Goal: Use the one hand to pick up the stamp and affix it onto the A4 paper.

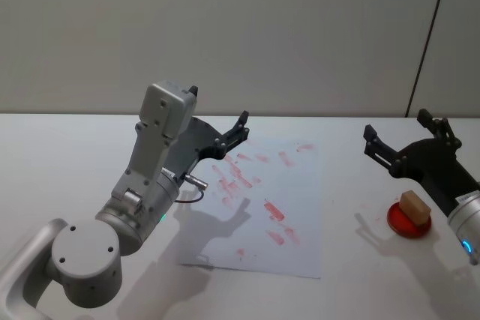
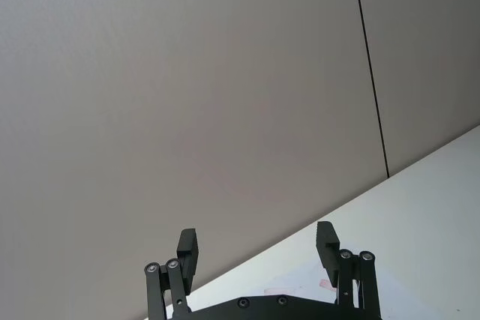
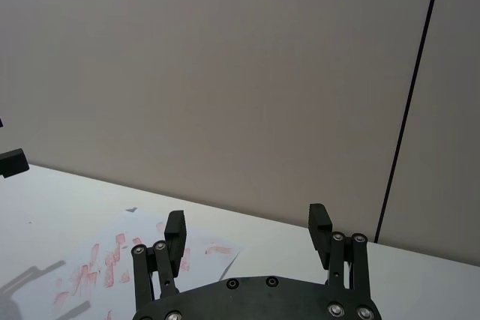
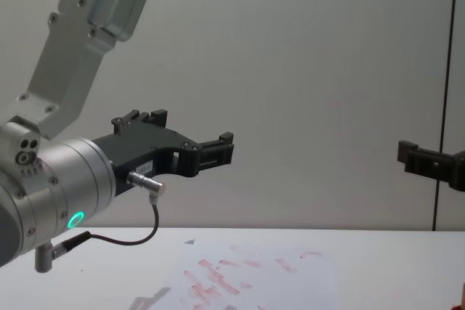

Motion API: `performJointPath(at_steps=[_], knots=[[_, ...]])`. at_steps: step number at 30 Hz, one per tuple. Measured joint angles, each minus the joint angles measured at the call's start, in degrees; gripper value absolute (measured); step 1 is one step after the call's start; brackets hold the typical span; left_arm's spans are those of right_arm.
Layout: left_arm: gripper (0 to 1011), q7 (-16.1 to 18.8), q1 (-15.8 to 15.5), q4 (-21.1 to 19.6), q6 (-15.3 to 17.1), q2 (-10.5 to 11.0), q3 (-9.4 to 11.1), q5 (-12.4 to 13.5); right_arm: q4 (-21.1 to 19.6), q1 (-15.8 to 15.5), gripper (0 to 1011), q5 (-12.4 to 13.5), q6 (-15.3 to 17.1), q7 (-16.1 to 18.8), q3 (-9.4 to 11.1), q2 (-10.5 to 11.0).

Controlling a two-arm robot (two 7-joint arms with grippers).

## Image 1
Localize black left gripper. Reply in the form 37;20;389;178
163;85;251;182

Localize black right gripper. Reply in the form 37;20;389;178
362;108;480;220

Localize small wooden stamp block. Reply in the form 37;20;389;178
398;190;431;227

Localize round red ink pad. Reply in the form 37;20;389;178
386;201;433;239

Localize white paper with red marks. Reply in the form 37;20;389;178
178;135;324;280

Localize thin dark gripper cable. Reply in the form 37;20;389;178
172;173;206;207

